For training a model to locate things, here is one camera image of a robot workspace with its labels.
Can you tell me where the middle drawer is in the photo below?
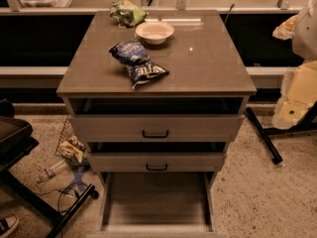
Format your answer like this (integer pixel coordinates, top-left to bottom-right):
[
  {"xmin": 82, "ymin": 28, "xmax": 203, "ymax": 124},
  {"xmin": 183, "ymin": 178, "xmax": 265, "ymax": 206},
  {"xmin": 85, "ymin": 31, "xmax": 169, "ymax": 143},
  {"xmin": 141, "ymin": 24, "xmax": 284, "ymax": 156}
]
[{"xmin": 88, "ymin": 153, "xmax": 225, "ymax": 172}]

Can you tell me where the white bowl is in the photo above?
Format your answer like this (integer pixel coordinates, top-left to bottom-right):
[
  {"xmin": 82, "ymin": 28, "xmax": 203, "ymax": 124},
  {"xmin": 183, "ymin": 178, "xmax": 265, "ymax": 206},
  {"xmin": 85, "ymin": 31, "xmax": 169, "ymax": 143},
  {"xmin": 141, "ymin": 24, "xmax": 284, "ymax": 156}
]
[{"xmin": 136, "ymin": 21, "xmax": 174, "ymax": 45}]

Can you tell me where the snack bag in basket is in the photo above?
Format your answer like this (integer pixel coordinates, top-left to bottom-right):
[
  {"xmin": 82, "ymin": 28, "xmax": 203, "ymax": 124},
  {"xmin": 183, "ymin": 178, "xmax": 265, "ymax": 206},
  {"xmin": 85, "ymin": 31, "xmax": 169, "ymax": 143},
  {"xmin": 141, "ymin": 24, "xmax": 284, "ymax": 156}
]
[{"xmin": 59, "ymin": 135, "xmax": 86, "ymax": 164}]

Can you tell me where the black cart frame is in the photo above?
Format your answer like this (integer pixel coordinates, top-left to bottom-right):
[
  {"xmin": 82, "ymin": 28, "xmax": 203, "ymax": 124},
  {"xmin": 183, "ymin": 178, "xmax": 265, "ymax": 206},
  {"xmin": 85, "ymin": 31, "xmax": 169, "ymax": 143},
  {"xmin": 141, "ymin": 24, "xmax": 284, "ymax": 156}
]
[{"xmin": 0, "ymin": 136, "xmax": 100, "ymax": 238}]

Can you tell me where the black tray on cart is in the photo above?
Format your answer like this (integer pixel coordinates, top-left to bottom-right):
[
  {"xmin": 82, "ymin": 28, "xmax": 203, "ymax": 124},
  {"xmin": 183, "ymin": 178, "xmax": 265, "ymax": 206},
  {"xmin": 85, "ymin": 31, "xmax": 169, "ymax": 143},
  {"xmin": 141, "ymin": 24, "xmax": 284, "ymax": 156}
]
[{"xmin": 0, "ymin": 116, "xmax": 33, "ymax": 154}]

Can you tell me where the sneaker shoe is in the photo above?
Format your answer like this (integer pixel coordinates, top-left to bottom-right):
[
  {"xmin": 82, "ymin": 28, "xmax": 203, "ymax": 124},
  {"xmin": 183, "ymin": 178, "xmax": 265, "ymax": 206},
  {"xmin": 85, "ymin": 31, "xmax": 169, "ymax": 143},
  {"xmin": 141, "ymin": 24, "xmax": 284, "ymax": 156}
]
[{"xmin": 0, "ymin": 215, "xmax": 20, "ymax": 238}]

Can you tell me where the top drawer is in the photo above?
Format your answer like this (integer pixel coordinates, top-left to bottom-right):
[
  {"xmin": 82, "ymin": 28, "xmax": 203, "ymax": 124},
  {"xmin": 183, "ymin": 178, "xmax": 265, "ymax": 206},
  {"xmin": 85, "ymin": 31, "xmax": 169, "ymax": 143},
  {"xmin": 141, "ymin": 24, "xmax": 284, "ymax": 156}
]
[{"xmin": 69, "ymin": 115, "xmax": 244, "ymax": 143}]

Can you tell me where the black table leg base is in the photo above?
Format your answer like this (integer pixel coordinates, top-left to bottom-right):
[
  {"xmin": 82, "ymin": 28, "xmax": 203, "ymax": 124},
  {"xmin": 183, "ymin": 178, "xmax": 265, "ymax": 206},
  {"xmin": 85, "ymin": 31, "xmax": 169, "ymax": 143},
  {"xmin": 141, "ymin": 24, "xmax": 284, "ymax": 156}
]
[{"xmin": 245, "ymin": 103, "xmax": 317, "ymax": 165}]

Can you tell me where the black cable on floor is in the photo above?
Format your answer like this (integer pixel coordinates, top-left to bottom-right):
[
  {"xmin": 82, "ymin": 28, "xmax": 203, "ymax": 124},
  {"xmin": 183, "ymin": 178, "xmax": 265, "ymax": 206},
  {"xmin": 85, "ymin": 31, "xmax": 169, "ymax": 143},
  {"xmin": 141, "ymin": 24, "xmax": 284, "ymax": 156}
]
[{"xmin": 34, "ymin": 181, "xmax": 88, "ymax": 215}]

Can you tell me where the blue chip bag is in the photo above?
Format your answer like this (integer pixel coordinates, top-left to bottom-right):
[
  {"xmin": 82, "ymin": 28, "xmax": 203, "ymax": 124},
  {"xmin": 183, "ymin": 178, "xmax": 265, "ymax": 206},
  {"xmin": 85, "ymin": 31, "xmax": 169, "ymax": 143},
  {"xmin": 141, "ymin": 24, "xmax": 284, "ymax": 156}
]
[{"xmin": 109, "ymin": 39, "xmax": 169, "ymax": 88}]

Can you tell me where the clear plastic bottle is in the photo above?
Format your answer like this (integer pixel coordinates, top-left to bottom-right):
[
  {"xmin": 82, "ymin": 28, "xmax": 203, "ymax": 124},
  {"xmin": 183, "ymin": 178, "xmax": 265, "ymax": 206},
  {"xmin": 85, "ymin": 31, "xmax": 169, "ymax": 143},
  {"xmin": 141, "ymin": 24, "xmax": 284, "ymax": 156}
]
[{"xmin": 37, "ymin": 160, "xmax": 68, "ymax": 183}]

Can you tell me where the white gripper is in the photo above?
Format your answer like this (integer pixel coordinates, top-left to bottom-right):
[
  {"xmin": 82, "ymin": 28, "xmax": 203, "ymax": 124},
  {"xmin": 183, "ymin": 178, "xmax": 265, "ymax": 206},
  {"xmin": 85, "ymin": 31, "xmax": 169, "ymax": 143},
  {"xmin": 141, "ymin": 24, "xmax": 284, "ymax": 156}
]
[{"xmin": 271, "ymin": 15, "xmax": 317, "ymax": 130}]

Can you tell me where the grey drawer cabinet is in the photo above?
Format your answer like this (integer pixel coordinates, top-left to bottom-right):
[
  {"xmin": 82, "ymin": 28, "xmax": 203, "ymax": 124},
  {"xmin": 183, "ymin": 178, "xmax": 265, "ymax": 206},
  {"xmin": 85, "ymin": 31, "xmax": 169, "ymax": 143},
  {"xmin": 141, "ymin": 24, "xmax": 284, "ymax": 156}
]
[{"xmin": 55, "ymin": 9, "xmax": 258, "ymax": 238}]

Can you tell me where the bottom drawer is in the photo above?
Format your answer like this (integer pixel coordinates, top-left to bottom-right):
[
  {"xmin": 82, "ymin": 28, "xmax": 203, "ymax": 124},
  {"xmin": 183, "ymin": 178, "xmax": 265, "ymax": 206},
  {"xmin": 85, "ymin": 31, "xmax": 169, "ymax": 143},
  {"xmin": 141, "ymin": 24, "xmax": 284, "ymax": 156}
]
[{"xmin": 87, "ymin": 173, "xmax": 226, "ymax": 238}]

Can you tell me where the blue tape cross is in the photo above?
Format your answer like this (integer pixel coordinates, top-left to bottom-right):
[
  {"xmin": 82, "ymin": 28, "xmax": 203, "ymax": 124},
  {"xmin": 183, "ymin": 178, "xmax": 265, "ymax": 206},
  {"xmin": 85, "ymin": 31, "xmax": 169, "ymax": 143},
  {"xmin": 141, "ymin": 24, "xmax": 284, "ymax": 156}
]
[{"xmin": 64, "ymin": 166, "xmax": 90, "ymax": 192}]

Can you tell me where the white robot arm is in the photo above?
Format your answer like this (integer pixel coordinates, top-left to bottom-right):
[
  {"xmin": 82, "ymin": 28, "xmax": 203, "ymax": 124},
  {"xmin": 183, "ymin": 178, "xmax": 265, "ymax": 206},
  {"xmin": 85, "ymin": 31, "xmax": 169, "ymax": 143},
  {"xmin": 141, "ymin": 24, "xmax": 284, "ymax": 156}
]
[{"xmin": 271, "ymin": 0, "xmax": 317, "ymax": 130}]

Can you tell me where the wire basket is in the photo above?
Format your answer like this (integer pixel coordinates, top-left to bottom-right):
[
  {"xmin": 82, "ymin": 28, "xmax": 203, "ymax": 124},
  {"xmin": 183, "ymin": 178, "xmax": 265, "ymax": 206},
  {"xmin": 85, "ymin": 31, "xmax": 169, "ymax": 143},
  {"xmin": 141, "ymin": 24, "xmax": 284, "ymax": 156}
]
[{"xmin": 55, "ymin": 118, "xmax": 89, "ymax": 167}]

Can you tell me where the drawer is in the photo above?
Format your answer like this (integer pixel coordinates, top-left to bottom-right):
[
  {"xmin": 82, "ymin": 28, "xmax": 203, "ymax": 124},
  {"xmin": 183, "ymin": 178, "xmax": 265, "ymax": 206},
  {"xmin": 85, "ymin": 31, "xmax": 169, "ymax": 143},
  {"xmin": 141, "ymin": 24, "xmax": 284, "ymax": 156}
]
[
  {"xmin": 69, "ymin": 115, "xmax": 244, "ymax": 143},
  {"xmin": 87, "ymin": 173, "xmax": 226, "ymax": 238},
  {"xmin": 88, "ymin": 153, "xmax": 225, "ymax": 172}
]

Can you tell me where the green chip bag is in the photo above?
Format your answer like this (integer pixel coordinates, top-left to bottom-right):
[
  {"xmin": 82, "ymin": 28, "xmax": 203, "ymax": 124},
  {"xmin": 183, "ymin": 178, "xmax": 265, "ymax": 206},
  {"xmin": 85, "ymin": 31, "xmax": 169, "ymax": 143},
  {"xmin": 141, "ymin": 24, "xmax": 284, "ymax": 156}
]
[{"xmin": 110, "ymin": 0, "xmax": 147, "ymax": 27}]

